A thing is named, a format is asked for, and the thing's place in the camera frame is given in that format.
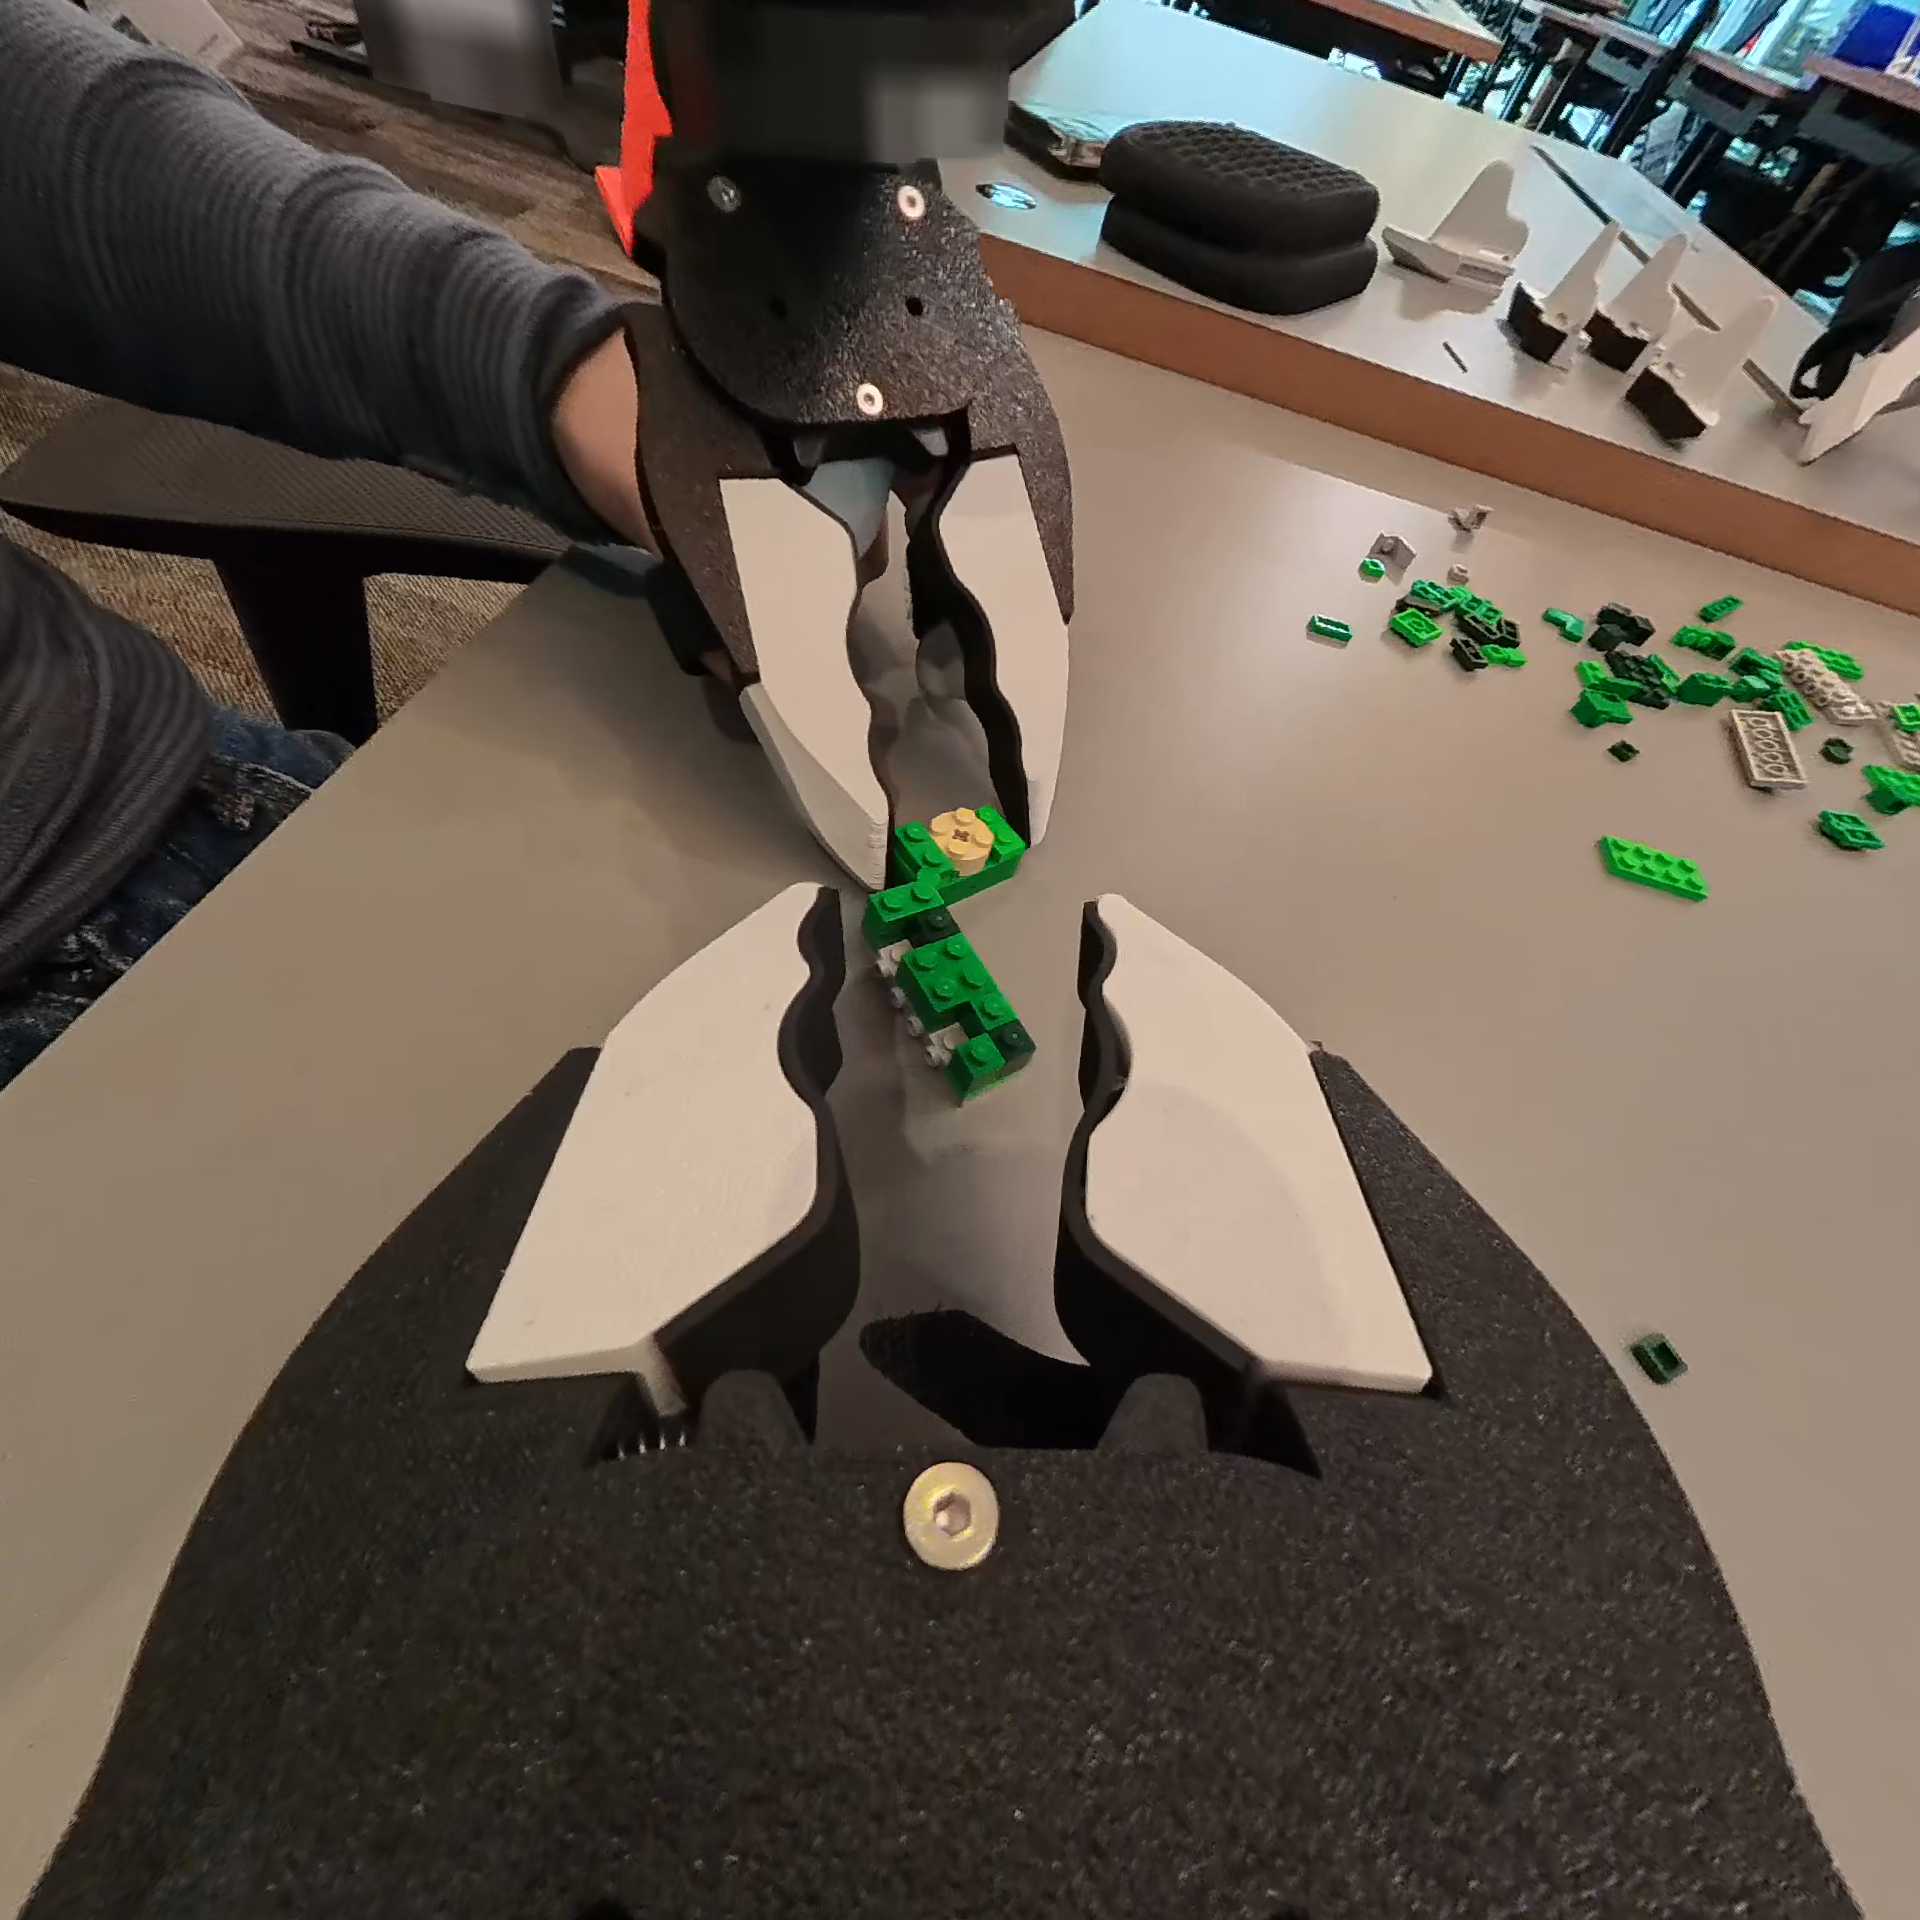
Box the black bag strap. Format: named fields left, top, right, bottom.
left=1784, top=236, right=1920, bottom=408

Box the brown wooden table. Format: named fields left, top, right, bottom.
left=1296, top=0, right=1510, bottom=66

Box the person's left forearm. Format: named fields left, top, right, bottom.
left=0, top=0, right=636, bottom=530

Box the white fin-shaped part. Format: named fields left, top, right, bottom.
left=1791, top=322, right=1920, bottom=468
left=1589, top=229, right=1692, bottom=372
left=1624, top=292, right=1781, bottom=446
left=1505, top=223, right=1626, bottom=372
left=1379, top=156, right=1533, bottom=289

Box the person's leg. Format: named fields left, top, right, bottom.
left=0, top=705, right=358, bottom=1087

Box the black mesh cushion pad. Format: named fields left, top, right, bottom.
left=1101, top=203, right=1379, bottom=318
left=1097, top=120, right=1384, bottom=260

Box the person's torso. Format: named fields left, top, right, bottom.
left=0, top=536, right=215, bottom=997

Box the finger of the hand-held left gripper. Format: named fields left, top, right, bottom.
left=905, top=456, right=1073, bottom=842
left=722, top=475, right=902, bottom=891

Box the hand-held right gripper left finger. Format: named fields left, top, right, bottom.
left=464, top=882, right=864, bottom=1391

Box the green toy brick assembly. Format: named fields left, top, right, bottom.
left=862, top=807, right=1040, bottom=1108

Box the person's left hand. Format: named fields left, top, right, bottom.
left=551, top=332, right=662, bottom=555

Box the orange plastic object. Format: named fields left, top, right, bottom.
left=593, top=0, right=679, bottom=277

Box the pile of green toy bricks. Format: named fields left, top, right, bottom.
left=1308, top=505, right=1920, bottom=859

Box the black office chair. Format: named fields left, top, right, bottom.
left=0, top=402, right=606, bottom=740

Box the bright green flat plate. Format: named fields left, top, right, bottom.
left=1596, top=833, right=1714, bottom=907

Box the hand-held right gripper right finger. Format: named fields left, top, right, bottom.
left=1053, top=894, right=1437, bottom=1401

